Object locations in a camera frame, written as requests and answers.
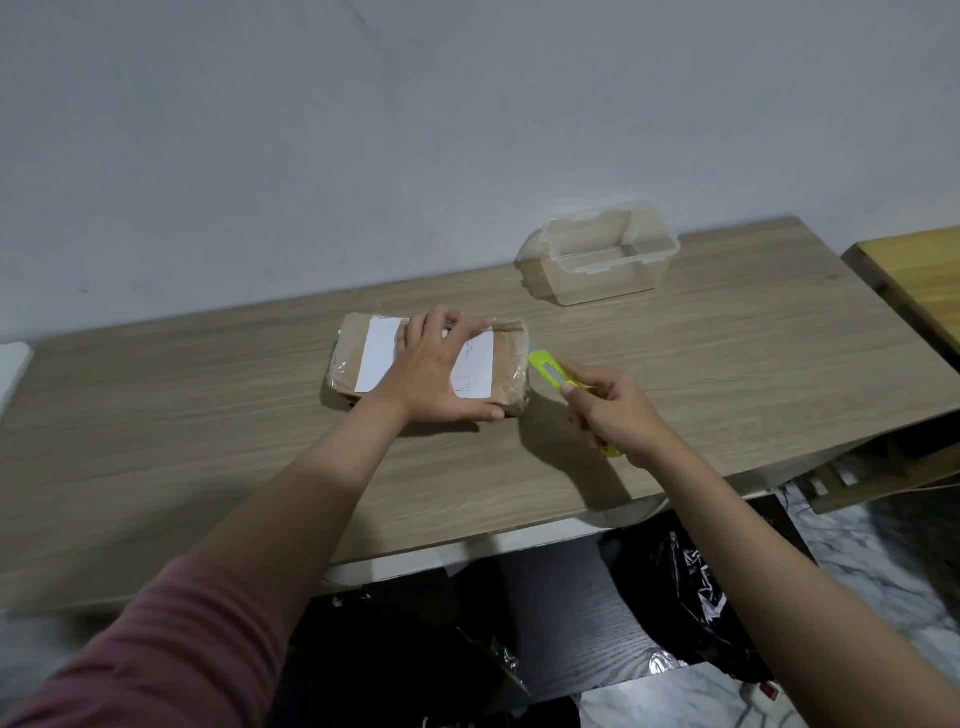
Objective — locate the person's right hand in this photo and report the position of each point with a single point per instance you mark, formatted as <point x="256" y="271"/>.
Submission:
<point x="619" y="416"/>

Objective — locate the person's left hand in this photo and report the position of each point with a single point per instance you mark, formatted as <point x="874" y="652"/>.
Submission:
<point x="427" y="375"/>

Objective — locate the person's left middle finger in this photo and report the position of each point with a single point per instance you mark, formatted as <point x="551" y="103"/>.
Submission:
<point x="448" y="321"/>

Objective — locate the person's left thumb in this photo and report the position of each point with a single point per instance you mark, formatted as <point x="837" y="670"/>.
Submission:
<point x="480" y="410"/>

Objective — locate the person's right thumb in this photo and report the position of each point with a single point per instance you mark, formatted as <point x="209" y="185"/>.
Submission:
<point x="577" y="373"/>

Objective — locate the person's left little finger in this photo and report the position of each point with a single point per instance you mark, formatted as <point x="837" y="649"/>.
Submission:
<point x="406" y="334"/>

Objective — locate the yellow-green utility knife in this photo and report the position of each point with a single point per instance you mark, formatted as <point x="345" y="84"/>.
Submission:
<point x="546" y="367"/>

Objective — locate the brown taped parcel white label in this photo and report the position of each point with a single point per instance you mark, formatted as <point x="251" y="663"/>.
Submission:
<point x="360" y="360"/>

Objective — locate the person's right forearm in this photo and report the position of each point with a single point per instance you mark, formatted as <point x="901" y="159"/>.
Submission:
<point x="780" y="592"/>

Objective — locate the person's left forearm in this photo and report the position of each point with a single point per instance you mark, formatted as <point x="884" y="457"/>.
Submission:
<point x="307" y="487"/>

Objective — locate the clear plastic container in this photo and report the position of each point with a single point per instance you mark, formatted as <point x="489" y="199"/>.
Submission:
<point x="600" y="259"/>

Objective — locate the black plastic bag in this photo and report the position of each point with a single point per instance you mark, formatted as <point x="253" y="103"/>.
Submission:
<point x="675" y="592"/>

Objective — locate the yellow wooden side table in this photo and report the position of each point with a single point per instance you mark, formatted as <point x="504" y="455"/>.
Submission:
<point x="919" y="277"/>

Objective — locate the white power strip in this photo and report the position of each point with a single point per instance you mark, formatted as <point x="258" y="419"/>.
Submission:
<point x="761" y="691"/>

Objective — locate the white flat object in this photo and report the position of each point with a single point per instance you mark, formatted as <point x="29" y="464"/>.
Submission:
<point x="11" y="375"/>

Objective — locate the maroon long sleeve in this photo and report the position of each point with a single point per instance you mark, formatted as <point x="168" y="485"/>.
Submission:
<point x="142" y="652"/>

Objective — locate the light wooden frame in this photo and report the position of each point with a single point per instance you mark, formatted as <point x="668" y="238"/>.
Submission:
<point x="877" y="472"/>

